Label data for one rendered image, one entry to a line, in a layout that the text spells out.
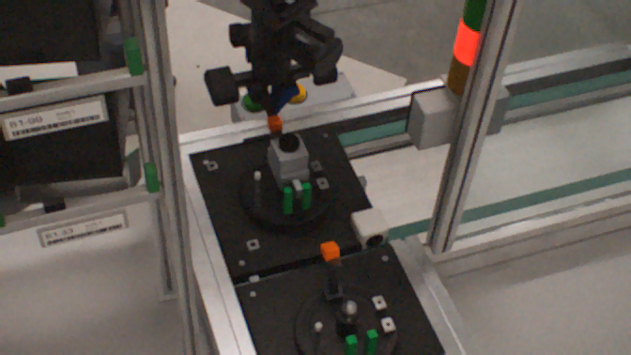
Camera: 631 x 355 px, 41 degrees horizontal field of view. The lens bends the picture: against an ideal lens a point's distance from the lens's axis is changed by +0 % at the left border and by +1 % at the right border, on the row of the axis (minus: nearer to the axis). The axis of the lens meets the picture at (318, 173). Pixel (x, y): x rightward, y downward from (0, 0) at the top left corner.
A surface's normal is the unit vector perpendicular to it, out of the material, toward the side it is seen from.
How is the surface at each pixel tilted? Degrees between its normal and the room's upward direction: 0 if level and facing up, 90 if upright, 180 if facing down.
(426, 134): 90
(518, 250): 90
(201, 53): 0
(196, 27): 0
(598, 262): 0
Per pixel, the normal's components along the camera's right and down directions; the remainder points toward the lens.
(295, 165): 0.34, 0.72
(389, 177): 0.05, -0.65
